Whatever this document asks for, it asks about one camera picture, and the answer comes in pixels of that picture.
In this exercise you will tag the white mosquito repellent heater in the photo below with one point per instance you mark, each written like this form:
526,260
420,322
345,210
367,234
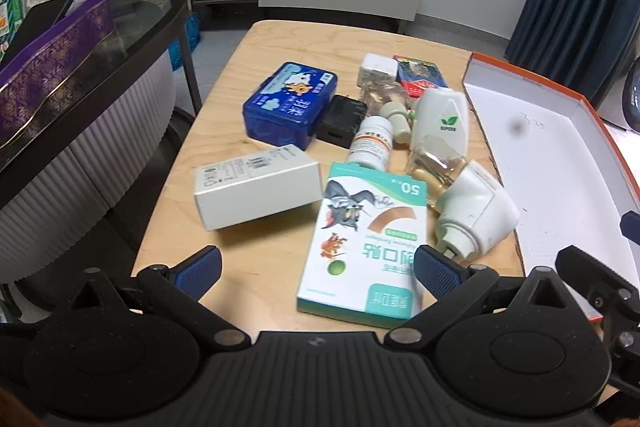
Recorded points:
480,207
442,109

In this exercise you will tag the white pill bottle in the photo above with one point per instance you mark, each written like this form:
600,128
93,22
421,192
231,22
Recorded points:
372,142

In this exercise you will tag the black phone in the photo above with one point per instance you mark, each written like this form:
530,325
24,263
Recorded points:
37,24

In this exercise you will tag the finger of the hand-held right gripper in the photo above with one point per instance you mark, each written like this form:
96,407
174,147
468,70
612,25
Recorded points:
600,282
631,226

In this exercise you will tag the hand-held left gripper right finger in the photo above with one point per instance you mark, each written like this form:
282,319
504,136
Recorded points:
435,274

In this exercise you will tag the blue plastic bag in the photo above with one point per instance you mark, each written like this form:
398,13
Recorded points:
190,37

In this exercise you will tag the green white bandage box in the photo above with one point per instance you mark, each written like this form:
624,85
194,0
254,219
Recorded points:
370,252

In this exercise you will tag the black charger adapter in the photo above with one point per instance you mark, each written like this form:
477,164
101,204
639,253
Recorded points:
342,122

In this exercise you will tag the blue cartoon tin box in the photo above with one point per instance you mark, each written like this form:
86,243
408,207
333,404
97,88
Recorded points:
290,107

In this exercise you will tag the white cube charger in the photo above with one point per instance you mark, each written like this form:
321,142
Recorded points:
377,68

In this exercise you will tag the white cardboard box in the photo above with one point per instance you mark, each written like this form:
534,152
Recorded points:
257,192

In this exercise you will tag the curved glass-top desk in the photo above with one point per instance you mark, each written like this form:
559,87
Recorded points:
75,187

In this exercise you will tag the green white medicine box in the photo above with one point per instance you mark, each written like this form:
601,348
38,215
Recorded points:
10,14

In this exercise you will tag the purple brocade box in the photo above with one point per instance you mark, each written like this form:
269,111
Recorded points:
50,72

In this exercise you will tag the orange-edged cardboard box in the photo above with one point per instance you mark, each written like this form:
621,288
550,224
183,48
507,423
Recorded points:
550,157

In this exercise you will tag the red blue card box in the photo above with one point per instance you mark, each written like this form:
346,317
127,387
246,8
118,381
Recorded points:
420,77

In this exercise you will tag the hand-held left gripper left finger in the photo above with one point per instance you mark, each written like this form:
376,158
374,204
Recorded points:
200,268

